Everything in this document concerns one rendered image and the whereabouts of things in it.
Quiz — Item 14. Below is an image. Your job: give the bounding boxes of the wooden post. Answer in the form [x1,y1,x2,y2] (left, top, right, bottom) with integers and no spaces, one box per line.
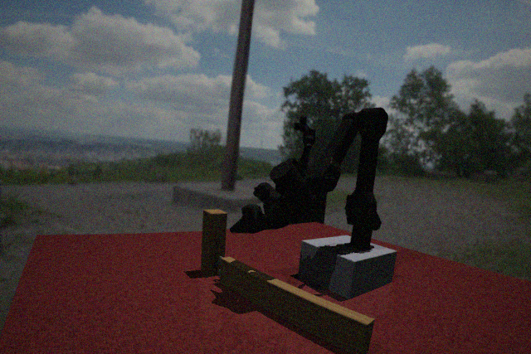
[201,209,227,277]

